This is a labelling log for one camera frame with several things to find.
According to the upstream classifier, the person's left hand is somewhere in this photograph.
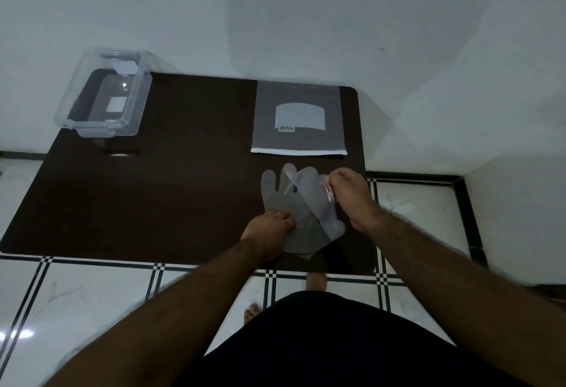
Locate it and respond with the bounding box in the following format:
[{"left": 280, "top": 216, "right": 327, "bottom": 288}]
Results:
[{"left": 239, "top": 209, "right": 295, "bottom": 264}]

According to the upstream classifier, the person's right hand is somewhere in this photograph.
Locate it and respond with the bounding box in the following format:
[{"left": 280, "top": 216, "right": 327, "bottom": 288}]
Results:
[{"left": 325, "top": 168, "right": 383, "bottom": 235}]

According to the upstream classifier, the clear plastic glove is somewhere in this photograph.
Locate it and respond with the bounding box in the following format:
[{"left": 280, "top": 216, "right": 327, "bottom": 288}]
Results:
[
  {"left": 282, "top": 162, "right": 347, "bottom": 244},
  {"left": 259, "top": 168, "right": 330, "bottom": 261}
]

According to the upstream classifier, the grey plastic glove packet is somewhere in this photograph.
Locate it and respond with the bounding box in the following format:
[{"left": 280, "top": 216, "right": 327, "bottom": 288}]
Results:
[{"left": 250, "top": 80, "right": 349, "bottom": 156}]

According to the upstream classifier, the clear plastic box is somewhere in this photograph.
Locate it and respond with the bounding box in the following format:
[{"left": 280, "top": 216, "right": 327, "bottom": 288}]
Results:
[{"left": 54, "top": 47, "right": 153, "bottom": 139}]

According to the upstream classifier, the person's right forearm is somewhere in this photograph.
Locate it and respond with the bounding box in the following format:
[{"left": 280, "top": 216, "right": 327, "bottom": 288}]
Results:
[{"left": 360, "top": 211, "right": 566, "bottom": 387}]

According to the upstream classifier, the person's left forearm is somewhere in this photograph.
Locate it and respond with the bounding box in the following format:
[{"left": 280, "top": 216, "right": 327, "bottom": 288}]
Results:
[{"left": 44, "top": 237, "right": 271, "bottom": 387}]

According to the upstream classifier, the person's right foot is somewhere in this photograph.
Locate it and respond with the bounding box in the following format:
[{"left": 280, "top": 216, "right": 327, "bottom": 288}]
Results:
[{"left": 305, "top": 272, "right": 328, "bottom": 293}]

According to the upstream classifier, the person's foot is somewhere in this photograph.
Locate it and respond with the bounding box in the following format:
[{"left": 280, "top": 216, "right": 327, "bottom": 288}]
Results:
[
  {"left": 305, "top": 272, "right": 328, "bottom": 293},
  {"left": 242, "top": 303, "right": 263, "bottom": 325}
]

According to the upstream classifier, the person's left foot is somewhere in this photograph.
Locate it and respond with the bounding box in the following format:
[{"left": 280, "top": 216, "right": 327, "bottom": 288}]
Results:
[{"left": 242, "top": 303, "right": 263, "bottom": 325}]

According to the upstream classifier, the person's black shirt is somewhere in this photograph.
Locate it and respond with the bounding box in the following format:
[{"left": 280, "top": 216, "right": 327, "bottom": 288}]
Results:
[{"left": 176, "top": 290, "right": 525, "bottom": 387}]

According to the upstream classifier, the white paper card insert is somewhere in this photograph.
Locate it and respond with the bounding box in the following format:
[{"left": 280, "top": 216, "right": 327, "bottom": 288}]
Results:
[{"left": 274, "top": 101, "right": 328, "bottom": 133}]

